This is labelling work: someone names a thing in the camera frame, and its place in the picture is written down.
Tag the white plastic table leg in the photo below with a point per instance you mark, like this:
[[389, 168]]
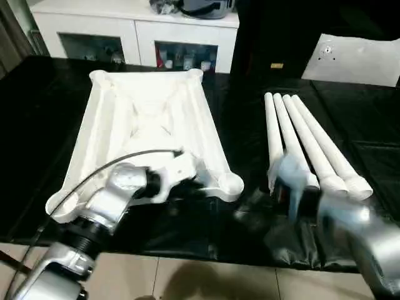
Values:
[[315, 125], [270, 125], [287, 125], [302, 125]]

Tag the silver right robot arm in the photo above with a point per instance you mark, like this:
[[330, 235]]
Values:
[[362, 231]]

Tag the white plastic table top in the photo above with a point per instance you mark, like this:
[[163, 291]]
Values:
[[125, 119]]

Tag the small yellow label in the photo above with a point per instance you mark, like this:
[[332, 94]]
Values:
[[277, 65]]

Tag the black work mat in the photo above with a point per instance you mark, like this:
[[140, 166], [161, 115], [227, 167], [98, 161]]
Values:
[[37, 125]]

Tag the white cabinet with glass doors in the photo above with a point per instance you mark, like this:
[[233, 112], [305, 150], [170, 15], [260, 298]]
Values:
[[134, 31]]

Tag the white flat panel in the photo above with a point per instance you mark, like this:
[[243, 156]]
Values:
[[356, 62]]

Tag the black metal stand leg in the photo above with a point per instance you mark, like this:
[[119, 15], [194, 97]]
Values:
[[12, 259]]

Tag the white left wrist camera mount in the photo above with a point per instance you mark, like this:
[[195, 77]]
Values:
[[181, 165]]

